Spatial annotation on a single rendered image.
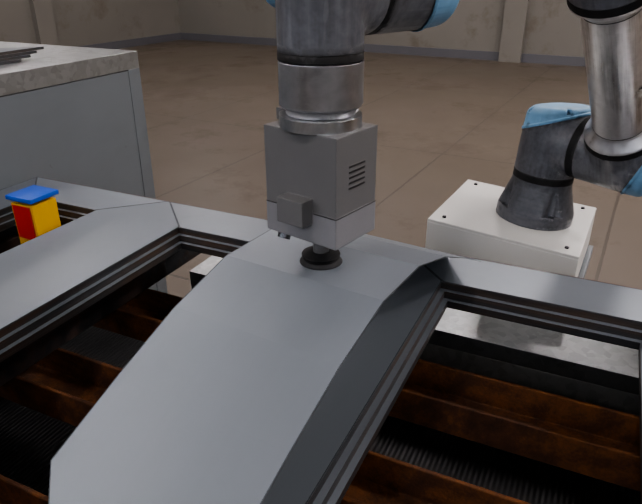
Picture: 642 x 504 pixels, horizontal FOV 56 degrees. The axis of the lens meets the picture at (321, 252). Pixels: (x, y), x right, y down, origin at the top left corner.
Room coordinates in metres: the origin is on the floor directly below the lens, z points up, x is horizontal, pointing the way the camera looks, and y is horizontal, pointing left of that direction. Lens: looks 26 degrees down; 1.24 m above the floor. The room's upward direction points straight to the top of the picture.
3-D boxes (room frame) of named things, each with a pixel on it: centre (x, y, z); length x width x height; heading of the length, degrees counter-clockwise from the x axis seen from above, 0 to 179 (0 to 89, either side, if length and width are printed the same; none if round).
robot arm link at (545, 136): (1.14, -0.45, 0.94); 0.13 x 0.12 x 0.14; 42
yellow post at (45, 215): (0.97, 0.50, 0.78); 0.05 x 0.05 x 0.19; 65
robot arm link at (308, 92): (0.54, 0.00, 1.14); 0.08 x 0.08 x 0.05
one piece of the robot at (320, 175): (0.53, 0.01, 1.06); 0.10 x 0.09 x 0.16; 142
